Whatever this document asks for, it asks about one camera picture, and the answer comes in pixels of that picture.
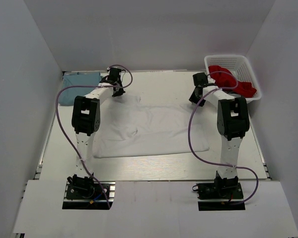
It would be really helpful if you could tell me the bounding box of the white t-shirt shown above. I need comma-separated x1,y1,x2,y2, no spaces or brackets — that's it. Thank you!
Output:
93,96,209,159

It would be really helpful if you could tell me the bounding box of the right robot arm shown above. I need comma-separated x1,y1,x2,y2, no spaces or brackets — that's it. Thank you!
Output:
188,71,250,198

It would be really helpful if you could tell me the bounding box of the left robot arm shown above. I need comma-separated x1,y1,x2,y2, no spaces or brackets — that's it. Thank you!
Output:
72,64,128,178

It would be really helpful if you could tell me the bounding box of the white plastic basket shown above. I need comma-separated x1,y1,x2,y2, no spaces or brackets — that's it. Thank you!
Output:
204,55,262,103

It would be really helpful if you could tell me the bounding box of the folded light blue t-shirt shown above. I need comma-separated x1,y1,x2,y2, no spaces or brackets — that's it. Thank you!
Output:
59,71,102,106

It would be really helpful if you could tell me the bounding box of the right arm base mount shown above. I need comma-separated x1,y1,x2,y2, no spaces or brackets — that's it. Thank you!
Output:
192,175,245,211

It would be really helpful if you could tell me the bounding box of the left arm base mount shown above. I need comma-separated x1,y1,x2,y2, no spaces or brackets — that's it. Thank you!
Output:
62,175,115,210

